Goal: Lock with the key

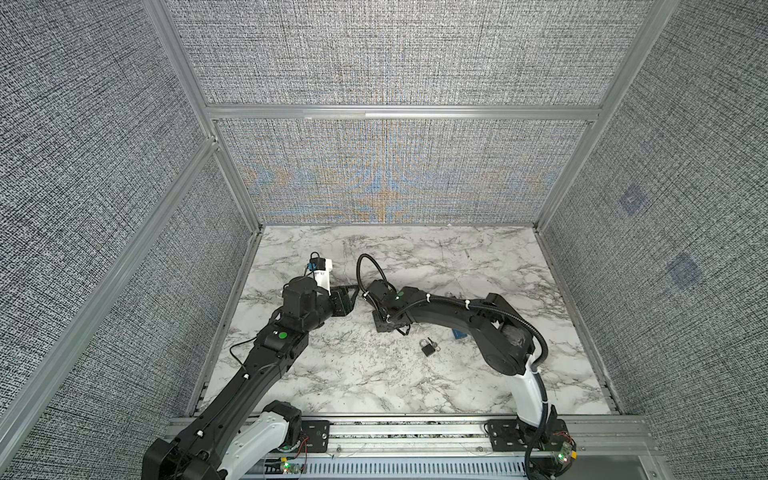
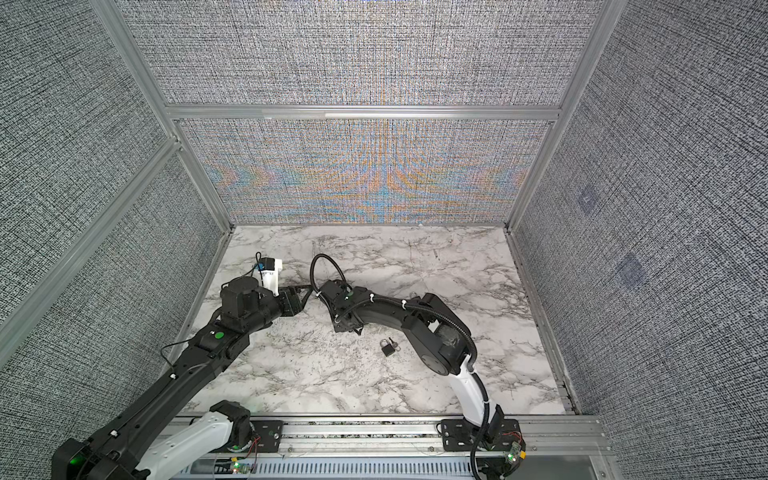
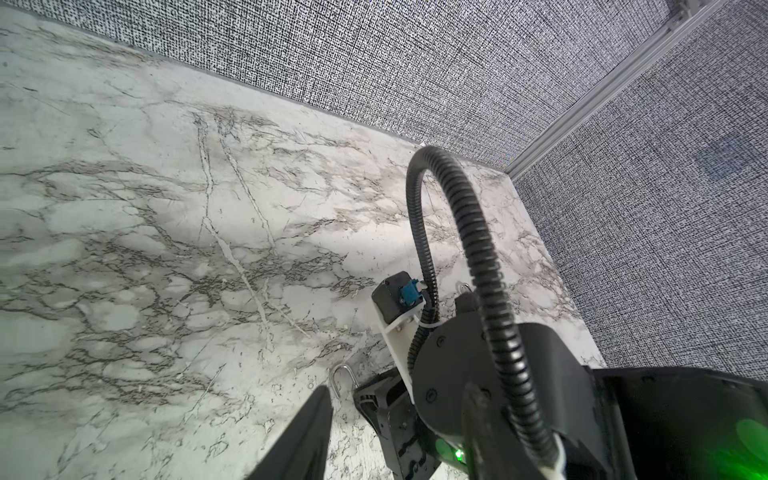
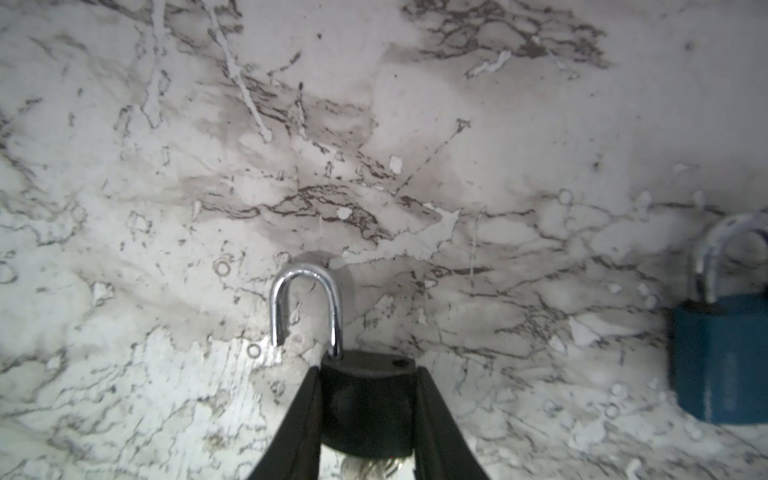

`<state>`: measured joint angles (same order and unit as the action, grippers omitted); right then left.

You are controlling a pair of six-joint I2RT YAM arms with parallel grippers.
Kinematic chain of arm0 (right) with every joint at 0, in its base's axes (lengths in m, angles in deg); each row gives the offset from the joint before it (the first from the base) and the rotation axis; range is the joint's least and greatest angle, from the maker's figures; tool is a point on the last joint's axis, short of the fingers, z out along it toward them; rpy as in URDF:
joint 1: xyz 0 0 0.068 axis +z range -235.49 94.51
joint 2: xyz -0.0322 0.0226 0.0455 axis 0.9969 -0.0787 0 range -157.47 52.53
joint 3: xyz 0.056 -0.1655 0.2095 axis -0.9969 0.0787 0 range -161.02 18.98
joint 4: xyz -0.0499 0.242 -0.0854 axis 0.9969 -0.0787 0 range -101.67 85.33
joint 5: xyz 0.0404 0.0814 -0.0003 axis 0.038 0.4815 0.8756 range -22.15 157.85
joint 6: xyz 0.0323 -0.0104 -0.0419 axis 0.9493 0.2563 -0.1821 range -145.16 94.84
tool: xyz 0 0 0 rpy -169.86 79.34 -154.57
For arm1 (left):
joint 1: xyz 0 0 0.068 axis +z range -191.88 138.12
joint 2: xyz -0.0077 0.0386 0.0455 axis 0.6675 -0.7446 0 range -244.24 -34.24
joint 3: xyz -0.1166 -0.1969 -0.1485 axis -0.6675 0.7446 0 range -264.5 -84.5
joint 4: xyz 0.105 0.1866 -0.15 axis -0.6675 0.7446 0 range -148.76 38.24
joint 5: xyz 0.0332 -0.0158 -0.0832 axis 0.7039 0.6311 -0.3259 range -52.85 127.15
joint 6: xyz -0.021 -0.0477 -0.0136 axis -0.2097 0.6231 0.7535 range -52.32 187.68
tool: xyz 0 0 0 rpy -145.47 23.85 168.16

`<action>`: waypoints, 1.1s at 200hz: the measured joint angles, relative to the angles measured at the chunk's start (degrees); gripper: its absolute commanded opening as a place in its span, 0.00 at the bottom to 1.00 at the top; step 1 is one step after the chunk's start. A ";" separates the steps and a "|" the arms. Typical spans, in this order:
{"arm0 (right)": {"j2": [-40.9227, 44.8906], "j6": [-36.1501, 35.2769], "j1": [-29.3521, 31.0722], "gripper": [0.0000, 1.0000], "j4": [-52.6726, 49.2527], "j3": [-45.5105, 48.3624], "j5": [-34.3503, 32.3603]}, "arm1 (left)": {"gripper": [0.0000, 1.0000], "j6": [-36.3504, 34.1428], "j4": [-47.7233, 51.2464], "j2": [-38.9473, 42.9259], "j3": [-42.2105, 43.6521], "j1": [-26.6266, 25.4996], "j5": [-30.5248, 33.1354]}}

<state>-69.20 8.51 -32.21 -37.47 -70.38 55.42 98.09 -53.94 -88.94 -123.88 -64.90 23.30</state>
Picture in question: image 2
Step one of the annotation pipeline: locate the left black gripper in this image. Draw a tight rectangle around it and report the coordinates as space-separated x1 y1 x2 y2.
245 283 315 336

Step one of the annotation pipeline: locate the small black padlock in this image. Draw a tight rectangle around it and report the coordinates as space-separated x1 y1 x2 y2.
380 338 400 357

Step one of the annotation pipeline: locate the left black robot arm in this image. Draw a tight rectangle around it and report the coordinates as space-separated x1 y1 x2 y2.
51 274 310 479

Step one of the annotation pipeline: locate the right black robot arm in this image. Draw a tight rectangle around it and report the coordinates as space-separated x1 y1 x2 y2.
315 280 495 428

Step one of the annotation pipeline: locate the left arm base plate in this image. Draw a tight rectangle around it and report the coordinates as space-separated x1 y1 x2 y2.
224 420 284 456

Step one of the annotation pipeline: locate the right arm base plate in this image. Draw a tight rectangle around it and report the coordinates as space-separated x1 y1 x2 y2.
439 418 529 453

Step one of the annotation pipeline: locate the aluminium frame back bar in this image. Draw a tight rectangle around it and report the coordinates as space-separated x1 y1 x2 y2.
165 104 562 121

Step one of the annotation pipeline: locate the aluminium front rail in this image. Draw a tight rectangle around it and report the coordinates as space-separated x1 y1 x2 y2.
159 413 622 479

